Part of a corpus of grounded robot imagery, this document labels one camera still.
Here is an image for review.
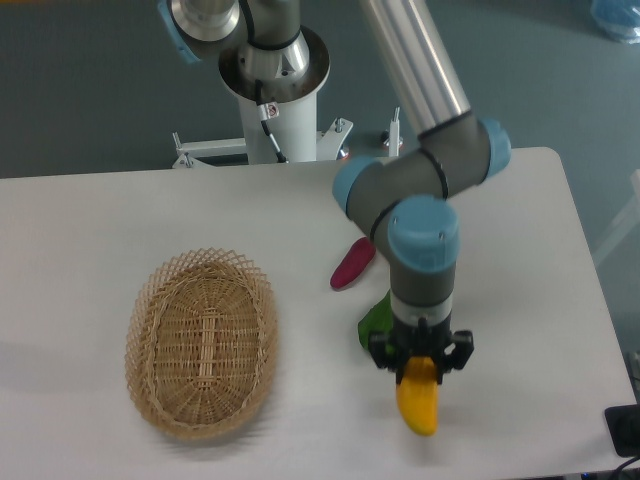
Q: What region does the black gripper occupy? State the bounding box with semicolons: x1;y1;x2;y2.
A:
368;316;474;385

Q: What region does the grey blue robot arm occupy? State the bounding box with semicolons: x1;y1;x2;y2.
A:
158;1;511;380

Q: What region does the green bok choy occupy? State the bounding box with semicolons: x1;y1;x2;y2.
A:
357;291;393;351

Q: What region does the purple sweet potato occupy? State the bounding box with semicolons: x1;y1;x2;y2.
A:
330;237;376;290

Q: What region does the black device at edge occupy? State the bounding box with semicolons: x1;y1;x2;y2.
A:
604;404;639;457

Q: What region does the woven wicker basket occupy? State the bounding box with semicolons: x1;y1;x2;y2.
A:
125;248;279;441

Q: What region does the blue plastic bag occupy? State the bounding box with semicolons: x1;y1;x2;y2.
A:
590;0;639;45

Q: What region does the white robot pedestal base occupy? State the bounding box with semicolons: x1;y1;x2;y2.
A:
171;24;405;169

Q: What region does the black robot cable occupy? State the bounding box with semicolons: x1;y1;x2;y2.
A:
253;79;289;165

